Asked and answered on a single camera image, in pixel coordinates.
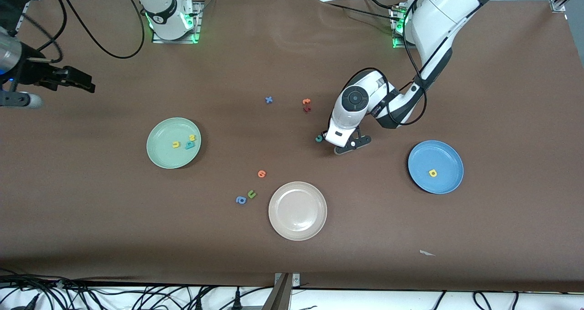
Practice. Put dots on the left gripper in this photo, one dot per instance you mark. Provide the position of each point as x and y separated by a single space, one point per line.
323 132

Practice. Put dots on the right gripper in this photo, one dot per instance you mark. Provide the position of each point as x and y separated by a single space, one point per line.
34 74

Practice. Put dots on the teal foam letter q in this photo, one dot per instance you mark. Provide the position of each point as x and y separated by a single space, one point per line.
189 145

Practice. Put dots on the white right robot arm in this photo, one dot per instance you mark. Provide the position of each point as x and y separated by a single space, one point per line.
162 9

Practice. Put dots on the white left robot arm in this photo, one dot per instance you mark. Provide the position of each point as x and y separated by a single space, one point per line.
438 13

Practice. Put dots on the beige plate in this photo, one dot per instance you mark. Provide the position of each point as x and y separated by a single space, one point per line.
297 211

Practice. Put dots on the blue foam letter a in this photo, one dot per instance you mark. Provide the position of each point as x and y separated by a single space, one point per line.
241 200

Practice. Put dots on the blue plate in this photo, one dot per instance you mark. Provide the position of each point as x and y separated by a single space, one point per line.
440 157

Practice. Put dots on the green plate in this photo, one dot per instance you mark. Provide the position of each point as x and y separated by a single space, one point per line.
166 155

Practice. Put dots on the white paper scrap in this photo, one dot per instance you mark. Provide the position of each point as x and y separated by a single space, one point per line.
427 253

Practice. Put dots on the aluminium table edge rail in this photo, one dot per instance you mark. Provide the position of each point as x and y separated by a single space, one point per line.
25 13

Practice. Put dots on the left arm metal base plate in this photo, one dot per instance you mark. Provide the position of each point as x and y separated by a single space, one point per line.
396 44

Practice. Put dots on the metal table bracket post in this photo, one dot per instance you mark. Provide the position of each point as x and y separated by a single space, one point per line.
280 296

